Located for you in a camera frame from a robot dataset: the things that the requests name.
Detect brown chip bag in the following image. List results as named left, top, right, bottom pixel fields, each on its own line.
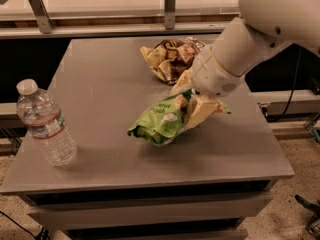
left=140, top=37, right=205, bottom=85

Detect metal rail shelf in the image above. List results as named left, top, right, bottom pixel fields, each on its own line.
left=0, top=7, right=240, bottom=40

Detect black cable behind table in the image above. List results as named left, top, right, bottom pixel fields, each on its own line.
left=266, top=47, right=303, bottom=123

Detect middle metal bracket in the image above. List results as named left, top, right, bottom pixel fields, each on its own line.
left=164, top=0, right=176, bottom=30

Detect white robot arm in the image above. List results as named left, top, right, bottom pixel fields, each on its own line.
left=171, top=0, right=320, bottom=97

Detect clear plastic water bottle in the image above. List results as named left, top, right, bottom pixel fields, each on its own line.
left=16, top=79, right=77, bottom=166

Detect grey table drawer unit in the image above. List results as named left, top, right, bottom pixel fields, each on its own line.
left=1, top=37, right=293, bottom=240

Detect black cable on floor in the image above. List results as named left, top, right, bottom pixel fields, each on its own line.
left=0, top=209, right=51, bottom=240

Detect green tool on floor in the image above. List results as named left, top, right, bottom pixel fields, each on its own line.
left=295, top=195, right=320, bottom=240

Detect green rice chip bag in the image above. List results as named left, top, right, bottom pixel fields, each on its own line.
left=127, top=89, right=231, bottom=147

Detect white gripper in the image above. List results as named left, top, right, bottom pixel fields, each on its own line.
left=170, top=45, right=244, bottom=129

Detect metal bracket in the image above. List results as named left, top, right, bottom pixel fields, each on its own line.
left=164, top=0, right=176, bottom=30
left=28, top=0, right=53, bottom=34

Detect left metal bracket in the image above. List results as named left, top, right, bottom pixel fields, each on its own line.
left=28, top=0, right=53, bottom=34

